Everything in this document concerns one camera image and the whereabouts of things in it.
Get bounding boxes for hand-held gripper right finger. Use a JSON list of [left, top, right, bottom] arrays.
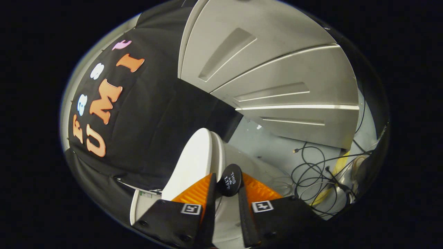
[[237, 172, 327, 248]]

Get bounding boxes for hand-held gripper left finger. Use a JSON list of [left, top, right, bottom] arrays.
[[132, 173, 217, 249]]

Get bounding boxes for black round lid lifter handle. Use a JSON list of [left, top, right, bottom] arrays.
[[217, 164, 243, 197]]

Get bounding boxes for white toilet lid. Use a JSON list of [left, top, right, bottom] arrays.
[[162, 128, 226, 202]]

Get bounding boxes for white toilet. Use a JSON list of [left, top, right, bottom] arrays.
[[129, 142, 288, 249]]

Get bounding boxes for white plastic drawer unit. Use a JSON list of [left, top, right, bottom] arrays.
[[178, 0, 360, 150]]

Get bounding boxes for white floor cable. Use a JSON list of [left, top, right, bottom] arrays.
[[270, 176, 333, 203]]

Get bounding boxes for black floor cable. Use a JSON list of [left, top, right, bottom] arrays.
[[290, 80, 373, 218]]

